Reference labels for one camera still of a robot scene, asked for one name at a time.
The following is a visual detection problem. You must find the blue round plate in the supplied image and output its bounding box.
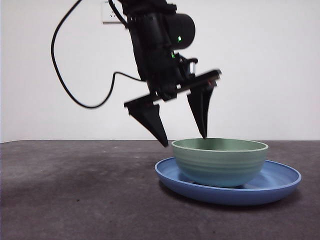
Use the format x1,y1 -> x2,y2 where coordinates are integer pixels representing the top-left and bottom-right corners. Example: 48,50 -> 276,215
154,156 -> 302,206

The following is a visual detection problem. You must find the white wall socket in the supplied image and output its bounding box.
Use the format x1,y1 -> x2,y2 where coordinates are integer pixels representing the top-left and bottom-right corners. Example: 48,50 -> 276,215
101,1 -> 126,25

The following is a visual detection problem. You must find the green ribbed bowl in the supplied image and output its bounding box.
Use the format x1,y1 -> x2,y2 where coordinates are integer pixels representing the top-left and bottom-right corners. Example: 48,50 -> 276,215
171,137 -> 270,188

